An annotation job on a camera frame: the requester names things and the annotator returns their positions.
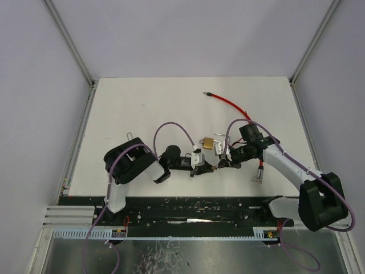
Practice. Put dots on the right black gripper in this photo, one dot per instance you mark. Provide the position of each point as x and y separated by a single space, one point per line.
227 161

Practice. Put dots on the red cable lock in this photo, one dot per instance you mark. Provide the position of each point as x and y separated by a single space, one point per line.
260 170

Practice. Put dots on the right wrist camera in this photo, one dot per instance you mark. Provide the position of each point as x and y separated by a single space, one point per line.
220 148

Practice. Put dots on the right aluminium frame post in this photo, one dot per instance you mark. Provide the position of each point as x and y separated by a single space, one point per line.
334 5

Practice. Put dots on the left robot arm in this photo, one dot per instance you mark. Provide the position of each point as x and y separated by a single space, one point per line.
127 161

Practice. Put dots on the aluminium frame post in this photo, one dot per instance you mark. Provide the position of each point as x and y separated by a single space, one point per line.
334 5
55 15

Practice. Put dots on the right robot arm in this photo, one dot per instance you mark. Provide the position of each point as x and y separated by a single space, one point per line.
321 199

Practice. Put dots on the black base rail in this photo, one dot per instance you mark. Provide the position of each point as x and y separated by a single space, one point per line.
192 217

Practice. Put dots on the left aluminium frame post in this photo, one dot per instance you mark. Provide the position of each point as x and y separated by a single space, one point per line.
55 15

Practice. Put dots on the large brass padlock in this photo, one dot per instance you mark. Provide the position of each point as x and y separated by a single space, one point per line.
209 143

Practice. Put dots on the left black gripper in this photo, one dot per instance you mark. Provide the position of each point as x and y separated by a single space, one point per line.
194 169

